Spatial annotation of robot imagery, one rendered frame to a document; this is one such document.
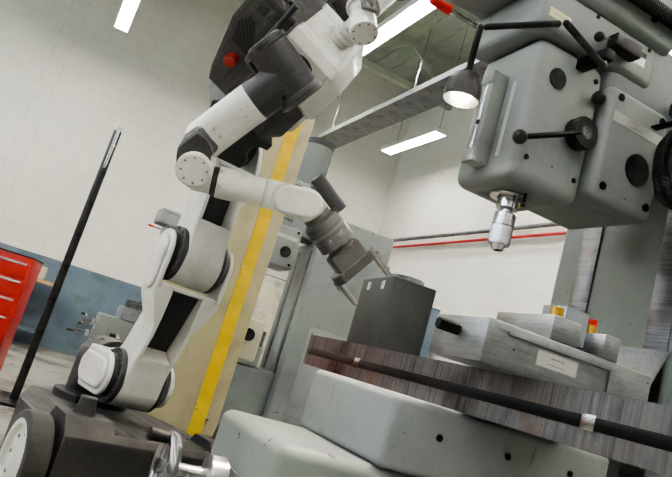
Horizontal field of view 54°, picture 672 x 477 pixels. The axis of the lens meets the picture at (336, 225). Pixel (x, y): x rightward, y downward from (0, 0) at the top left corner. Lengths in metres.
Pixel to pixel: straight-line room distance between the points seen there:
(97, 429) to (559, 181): 1.09
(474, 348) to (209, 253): 0.84
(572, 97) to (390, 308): 0.64
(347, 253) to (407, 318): 0.25
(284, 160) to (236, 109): 1.68
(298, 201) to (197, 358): 1.60
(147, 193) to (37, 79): 2.20
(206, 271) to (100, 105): 8.86
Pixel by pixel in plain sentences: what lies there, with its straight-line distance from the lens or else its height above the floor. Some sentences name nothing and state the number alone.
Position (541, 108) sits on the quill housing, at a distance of 1.42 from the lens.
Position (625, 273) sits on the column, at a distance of 1.69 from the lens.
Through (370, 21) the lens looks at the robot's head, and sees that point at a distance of 1.53.
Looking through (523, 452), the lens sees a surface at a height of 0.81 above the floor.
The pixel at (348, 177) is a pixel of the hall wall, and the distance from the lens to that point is 11.40.
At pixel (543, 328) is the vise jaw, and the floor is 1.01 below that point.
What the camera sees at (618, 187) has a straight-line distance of 1.51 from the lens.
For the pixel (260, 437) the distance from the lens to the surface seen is 1.13.
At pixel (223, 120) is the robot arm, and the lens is 1.41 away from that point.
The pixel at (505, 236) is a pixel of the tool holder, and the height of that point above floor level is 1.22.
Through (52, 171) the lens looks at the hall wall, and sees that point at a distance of 10.23.
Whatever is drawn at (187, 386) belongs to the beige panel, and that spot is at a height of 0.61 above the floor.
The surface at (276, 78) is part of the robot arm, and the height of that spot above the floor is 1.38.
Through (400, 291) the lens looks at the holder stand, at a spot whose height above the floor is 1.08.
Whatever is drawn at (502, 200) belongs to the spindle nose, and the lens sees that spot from 1.44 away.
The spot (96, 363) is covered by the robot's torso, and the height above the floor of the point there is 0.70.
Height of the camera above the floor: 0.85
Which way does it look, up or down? 12 degrees up
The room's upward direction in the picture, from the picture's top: 17 degrees clockwise
